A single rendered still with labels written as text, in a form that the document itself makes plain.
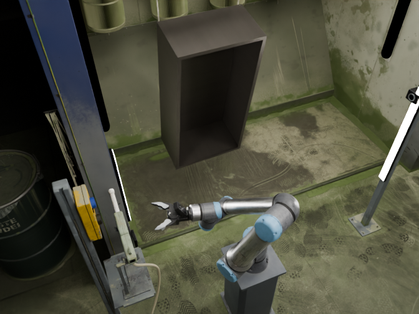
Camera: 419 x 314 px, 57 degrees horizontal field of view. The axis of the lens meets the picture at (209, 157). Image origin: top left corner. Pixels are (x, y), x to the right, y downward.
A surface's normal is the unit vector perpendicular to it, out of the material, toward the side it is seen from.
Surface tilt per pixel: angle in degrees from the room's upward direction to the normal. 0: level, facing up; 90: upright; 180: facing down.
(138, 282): 0
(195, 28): 12
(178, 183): 0
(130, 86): 57
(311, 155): 0
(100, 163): 90
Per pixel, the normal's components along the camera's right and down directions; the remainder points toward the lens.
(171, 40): 0.07, -0.57
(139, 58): 0.32, 0.16
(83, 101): 0.38, 0.65
